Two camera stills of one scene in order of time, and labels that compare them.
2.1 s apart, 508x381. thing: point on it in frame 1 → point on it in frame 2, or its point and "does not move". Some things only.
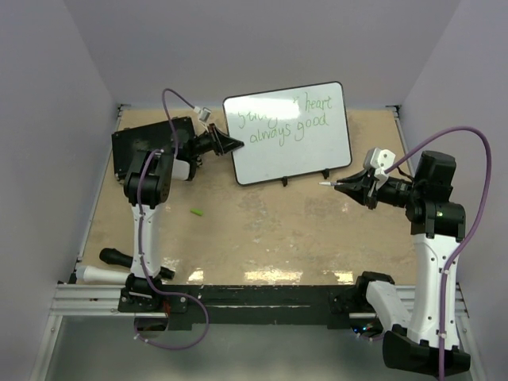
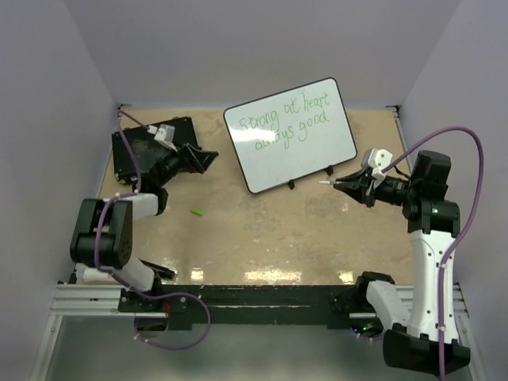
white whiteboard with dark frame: [288, 132] does not move
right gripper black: [362, 186] does not move
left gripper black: [221, 144] → [194, 159]
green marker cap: [196, 211] does not move
